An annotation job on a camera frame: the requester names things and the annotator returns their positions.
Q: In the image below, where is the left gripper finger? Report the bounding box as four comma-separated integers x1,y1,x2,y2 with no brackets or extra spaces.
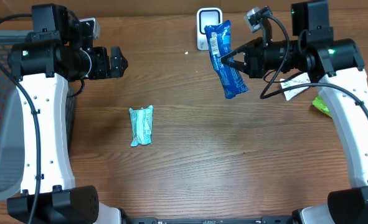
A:
110,64,128,78
110,47,128,66

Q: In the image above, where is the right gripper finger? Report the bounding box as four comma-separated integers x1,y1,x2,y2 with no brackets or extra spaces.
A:
220,44,247,61
221,58,248,74

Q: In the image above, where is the grey plastic basket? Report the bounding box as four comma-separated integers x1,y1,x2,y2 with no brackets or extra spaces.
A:
0,29,77,202

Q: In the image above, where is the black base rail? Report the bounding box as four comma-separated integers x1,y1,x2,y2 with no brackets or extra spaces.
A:
118,207,328,224

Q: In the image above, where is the white tube gold cap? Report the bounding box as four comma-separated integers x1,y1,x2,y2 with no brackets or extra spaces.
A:
281,73,310,101

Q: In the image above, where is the green snack bag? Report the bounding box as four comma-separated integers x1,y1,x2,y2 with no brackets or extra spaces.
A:
312,95,331,117

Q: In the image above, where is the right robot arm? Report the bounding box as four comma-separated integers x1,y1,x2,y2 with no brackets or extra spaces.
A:
221,1,368,224

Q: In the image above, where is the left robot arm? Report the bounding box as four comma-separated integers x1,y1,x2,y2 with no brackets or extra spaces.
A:
7,4,128,223

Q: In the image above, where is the blue snack bar wrapper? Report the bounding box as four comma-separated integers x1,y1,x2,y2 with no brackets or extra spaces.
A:
204,20,248,99

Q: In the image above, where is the teal tissue pack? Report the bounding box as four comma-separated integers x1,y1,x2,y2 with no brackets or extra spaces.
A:
129,105,153,147

